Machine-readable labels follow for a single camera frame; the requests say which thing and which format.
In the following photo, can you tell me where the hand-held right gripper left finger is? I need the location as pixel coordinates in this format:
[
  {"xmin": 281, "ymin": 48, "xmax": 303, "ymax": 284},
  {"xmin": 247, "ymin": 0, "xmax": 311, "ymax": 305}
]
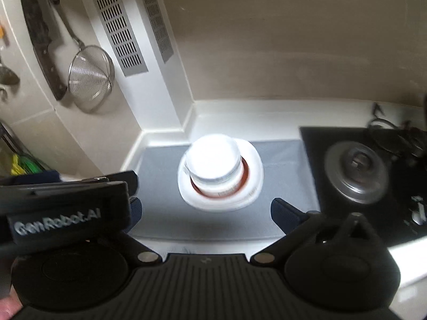
[{"xmin": 97, "ymin": 196, "xmax": 163, "ymax": 265}]

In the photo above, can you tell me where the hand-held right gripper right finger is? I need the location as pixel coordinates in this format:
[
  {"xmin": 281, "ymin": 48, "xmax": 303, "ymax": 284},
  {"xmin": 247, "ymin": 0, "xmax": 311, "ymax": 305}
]
[{"xmin": 250, "ymin": 197, "xmax": 371, "ymax": 268}]

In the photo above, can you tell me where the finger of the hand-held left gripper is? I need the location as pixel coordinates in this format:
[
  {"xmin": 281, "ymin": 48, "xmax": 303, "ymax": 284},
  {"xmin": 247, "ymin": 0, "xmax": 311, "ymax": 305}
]
[{"xmin": 100, "ymin": 170, "xmax": 140, "ymax": 195}]

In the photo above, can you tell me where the white floral plate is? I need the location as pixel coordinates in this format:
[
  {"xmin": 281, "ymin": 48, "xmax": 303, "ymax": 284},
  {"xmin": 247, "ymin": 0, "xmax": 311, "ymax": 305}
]
[{"xmin": 177, "ymin": 138, "xmax": 265, "ymax": 211}]

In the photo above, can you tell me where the small teal bowl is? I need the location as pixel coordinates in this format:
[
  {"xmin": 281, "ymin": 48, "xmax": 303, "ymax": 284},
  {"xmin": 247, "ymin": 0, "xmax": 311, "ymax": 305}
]
[{"xmin": 184, "ymin": 134, "xmax": 241, "ymax": 185}]

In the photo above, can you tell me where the grey mat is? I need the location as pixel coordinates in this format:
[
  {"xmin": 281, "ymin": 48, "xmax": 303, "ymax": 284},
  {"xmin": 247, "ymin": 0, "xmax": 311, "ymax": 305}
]
[{"xmin": 128, "ymin": 139, "xmax": 321, "ymax": 241}]

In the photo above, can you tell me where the green and yellow cloth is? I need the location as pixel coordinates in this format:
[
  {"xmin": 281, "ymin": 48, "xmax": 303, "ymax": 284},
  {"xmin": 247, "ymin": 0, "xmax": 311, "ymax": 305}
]
[{"xmin": 10, "ymin": 153, "xmax": 50, "ymax": 175}]

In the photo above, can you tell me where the black gas stove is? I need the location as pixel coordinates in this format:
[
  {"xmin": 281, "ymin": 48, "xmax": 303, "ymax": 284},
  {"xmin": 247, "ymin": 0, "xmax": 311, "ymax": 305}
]
[{"xmin": 299, "ymin": 125, "xmax": 427, "ymax": 249}]

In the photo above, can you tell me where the gas burner with steel tray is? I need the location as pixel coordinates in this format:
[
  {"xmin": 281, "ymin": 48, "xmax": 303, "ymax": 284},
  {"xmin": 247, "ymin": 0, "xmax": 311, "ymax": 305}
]
[{"xmin": 324, "ymin": 141, "xmax": 389, "ymax": 205}]

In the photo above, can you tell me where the black pot support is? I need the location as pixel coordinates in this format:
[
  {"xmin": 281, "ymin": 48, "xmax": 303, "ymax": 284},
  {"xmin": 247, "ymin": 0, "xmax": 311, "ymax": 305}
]
[{"xmin": 367, "ymin": 102, "xmax": 427, "ymax": 157}]

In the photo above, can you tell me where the hanging metal ladle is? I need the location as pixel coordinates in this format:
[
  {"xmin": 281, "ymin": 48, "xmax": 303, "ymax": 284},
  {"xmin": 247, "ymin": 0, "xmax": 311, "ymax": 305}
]
[{"xmin": 0, "ymin": 57, "xmax": 20, "ymax": 90}]

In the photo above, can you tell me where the grey vent grille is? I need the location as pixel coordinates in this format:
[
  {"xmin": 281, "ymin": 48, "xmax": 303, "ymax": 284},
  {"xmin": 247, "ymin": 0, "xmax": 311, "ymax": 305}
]
[
  {"xmin": 87, "ymin": 0, "xmax": 149, "ymax": 77},
  {"xmin": 133, "ymin": 0, "xmax": 175, "ymax": 64}
]

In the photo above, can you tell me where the hanging cleaver knife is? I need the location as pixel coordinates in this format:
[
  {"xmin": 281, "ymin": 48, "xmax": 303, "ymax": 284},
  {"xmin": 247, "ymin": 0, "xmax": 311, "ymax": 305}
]
[{"xmin": 19, "ymin": 0, "xmax": 68, "ymax": 101}]

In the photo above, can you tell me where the dark wire rack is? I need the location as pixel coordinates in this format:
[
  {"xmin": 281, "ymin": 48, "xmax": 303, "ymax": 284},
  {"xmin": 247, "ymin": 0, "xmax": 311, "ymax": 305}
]
[{"xmin": 0, "ymin": 120, "xmax": 50, "ymax": 174}]

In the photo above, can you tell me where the metal wire strainer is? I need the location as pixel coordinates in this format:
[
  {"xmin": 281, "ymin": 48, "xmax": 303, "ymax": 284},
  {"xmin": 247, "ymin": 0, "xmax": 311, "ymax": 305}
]
[{"xmin": 40, "ymin": 0, "xmax": 116, "ymax": 113}]

